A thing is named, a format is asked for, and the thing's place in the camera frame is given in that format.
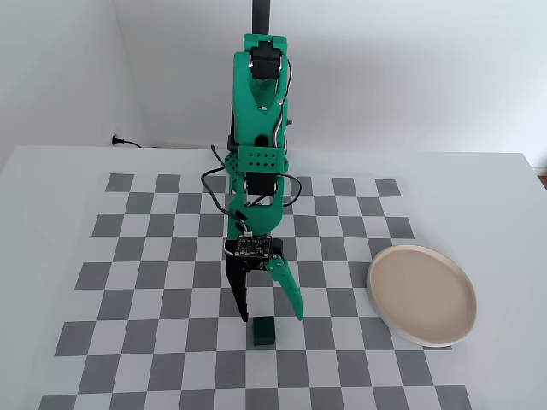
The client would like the black camera circuit board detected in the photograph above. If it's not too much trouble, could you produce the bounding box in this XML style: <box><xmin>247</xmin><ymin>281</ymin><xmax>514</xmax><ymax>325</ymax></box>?
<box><xmin>232</xmin><ymin>235</ymin><xmax>273</xmax><ymax>259</ymax></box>

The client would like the black servo cable loop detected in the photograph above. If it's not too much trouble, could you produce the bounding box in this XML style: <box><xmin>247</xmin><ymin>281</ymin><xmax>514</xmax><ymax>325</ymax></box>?
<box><xmin>279</xmin><ymin>174</ymin><xmax>304</xmax><ymax>209</ymax></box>

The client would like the grey white checkerboard mat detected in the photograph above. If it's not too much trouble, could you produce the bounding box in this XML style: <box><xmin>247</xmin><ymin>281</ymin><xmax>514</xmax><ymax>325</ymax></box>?
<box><xmin>40</xmin><ymin>173</ymin><xmax>473</xmax><ymax>410</ymax></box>

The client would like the black wall plug with cord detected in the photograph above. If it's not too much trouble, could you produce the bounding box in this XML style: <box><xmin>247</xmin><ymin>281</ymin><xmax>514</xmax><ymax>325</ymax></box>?
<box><xmin>111</xmin><ymin>134</ymin><xmax>142</xmax><ymax>149</ymax></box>

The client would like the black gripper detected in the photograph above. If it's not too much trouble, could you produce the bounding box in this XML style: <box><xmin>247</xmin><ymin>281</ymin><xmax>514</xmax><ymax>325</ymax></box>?
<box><xmin>224</xmin><ymin>237</ymin><xmax>305</xmax><ymax>323</ymax></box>

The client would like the beige round plate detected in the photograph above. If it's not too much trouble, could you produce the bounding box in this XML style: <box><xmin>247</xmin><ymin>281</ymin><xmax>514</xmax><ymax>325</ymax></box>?
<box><xmin>366</xmin><ymin>244</ymin><xmax>478</xmax><ymax>348</ymax></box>

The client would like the dark green dice cube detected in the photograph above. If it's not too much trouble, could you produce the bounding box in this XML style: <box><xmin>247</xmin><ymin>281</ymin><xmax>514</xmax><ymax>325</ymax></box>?
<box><xmin>251</xmin><ymin>315</ymin><xmax>276</xmax><ymax>346</ymax></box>

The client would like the black camera cable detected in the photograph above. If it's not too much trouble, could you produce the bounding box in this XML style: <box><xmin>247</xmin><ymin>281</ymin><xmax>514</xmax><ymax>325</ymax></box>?
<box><xmin>201</xmin><ymin>144</ymin><xmax>235</xmax><ymax>217</ymax></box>

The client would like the black vertical pole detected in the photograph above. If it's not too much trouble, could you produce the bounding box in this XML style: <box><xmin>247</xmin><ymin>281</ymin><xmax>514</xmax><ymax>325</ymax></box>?
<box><xmin>251</xmin><ymin>0</ymin><xmax>273</xmax><ymax>38</ymax></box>

